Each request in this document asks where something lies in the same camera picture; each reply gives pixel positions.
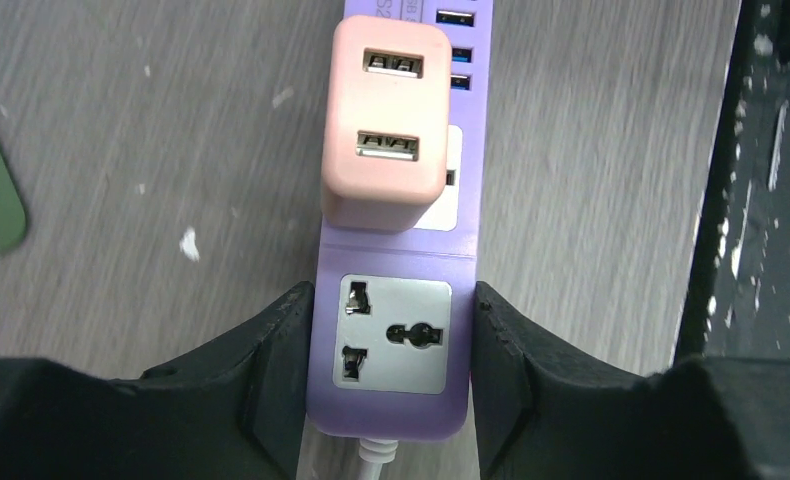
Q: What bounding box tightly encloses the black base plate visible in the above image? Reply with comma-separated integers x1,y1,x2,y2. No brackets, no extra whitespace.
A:
674,1,790,360

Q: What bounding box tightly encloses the purple strip white cord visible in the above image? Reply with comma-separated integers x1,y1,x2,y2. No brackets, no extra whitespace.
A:
356,437,400,480

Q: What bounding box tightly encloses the purple power strip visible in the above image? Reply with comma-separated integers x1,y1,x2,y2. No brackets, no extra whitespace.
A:
306,0,493,441

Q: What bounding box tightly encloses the pink plug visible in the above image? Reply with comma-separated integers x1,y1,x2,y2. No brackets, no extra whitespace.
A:
321,15,452,232

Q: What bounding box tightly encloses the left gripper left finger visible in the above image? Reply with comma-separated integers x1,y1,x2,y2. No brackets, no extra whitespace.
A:
0,282,314,479

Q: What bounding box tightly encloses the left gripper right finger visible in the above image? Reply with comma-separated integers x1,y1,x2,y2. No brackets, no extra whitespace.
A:
471,282,790,479

